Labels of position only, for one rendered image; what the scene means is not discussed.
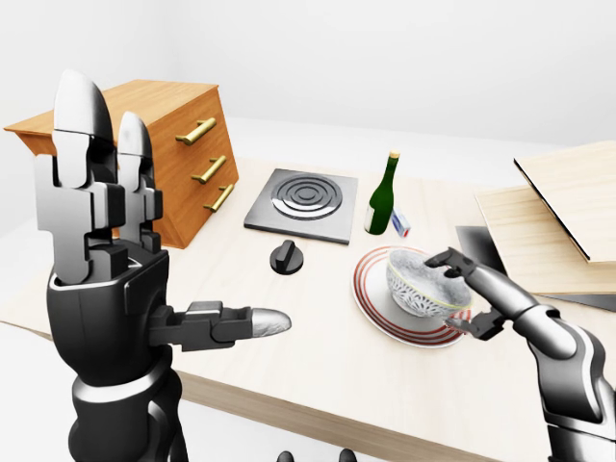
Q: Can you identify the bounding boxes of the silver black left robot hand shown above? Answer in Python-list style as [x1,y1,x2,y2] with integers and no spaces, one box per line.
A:
[34,68,293,387]

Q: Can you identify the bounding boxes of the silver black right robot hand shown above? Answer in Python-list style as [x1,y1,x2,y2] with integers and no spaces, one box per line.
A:
[424,246,616,427]

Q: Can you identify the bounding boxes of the patterned white bowl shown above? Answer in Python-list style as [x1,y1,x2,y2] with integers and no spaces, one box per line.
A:
[385,247,475,321]

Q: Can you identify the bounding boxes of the white plate with red rings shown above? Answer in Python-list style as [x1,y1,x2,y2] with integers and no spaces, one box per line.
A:
[352,245,475,349]

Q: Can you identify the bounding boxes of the flat dark stove plate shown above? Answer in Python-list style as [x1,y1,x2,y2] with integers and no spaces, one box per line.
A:
[243,167,360,246]

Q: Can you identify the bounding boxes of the pale wood board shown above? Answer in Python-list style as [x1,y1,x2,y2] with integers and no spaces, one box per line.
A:
[474,185,616,295]

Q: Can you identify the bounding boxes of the wooden cabinet drawer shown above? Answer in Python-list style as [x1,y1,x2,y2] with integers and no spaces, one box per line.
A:
[161,118,234,209]
[148,86,227,168]
[172,150,241,250]

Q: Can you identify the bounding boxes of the pale wood panel black edge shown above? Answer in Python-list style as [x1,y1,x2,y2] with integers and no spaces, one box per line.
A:
[513,139,616,264]

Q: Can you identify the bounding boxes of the small white blue red box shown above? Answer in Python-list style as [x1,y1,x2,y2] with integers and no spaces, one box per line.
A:
[390,207,413,239]

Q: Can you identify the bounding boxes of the round black stove knob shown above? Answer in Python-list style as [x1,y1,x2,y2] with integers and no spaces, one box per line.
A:
[269,239,305,276]

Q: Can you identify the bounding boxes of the wooden cabinet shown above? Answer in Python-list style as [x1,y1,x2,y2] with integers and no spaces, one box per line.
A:
[3,79,241,250]

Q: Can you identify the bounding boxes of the green glass bottle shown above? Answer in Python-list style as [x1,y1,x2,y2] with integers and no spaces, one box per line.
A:
[364,150,402,236]

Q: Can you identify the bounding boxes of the brass drawer handle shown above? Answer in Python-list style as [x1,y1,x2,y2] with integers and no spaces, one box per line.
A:
[174,116,218,147]
[191,155,228,185]
[203,183,236,214]

